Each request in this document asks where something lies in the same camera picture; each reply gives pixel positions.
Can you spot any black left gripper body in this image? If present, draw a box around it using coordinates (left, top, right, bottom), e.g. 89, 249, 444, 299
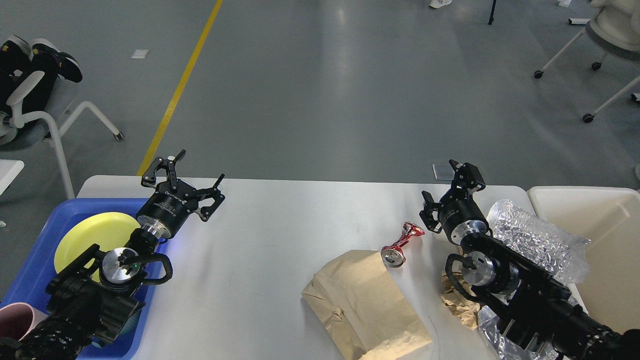
135, 182, 199, 239

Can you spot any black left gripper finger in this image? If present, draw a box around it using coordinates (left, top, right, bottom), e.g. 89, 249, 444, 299
190, 173, 226, 223
141, 149, 186, 193

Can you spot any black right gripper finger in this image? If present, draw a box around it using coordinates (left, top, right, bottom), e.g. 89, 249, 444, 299
419, 190, 443, 234
448, 159, 487, 201

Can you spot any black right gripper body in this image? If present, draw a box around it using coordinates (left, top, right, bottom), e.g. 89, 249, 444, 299
434, 197, 490, 246

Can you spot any yellow plastic plate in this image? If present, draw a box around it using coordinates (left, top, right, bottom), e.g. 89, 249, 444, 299
51, 212, 142, 289

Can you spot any teal mug yellow inside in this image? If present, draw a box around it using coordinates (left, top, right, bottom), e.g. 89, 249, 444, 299
119, 311, 142, 337

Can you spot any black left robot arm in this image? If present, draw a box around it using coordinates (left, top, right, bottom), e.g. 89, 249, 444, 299
1, 150, 226, 360

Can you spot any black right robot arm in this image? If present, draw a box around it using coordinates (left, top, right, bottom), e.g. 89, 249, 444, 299
419, 159, 640, 360

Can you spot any grey floor plate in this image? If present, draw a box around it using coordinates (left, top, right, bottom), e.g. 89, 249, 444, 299
432, 163, 455, 182

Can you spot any crushed red can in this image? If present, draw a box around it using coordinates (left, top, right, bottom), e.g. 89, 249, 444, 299
380, 221, 425, 268

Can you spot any crumpled brown paper ball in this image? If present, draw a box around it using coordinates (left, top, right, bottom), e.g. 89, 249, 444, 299
440, 272, 482, 331

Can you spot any silver foil bag upper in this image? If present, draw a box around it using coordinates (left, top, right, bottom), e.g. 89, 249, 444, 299
487, 199, 591, 284

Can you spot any silver foil bag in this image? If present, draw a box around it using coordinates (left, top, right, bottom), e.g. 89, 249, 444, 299
478, 306, 559, 360
487, 199, 591, 284

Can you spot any brown paper bag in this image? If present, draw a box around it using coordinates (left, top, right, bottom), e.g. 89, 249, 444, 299
301, 250, 432, 360

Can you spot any white chair left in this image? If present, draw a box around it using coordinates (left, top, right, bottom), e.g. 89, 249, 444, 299
0, 71, 124, 199

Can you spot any silver foil bag lower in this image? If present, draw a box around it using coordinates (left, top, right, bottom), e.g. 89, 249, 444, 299
478, 306, 559, 360

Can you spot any beige plastic bin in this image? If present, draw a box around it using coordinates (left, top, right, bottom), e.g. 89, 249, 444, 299
528, 186, 640, 333

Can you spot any blue plastic tray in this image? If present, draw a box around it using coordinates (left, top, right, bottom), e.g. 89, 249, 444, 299
6, 198, 153, 360

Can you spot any black tripod leg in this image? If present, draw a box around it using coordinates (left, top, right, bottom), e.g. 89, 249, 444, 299
487, 0, 498, 26

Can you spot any person in black clothes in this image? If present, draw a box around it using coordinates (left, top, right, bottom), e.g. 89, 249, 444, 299
0, 34, 83, 117

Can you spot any pink mug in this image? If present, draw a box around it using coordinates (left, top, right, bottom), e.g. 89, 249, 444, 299
0, 301, 48, 341

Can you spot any white office chair right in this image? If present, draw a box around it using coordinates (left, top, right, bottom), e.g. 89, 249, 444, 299
533, 0, 640, 124

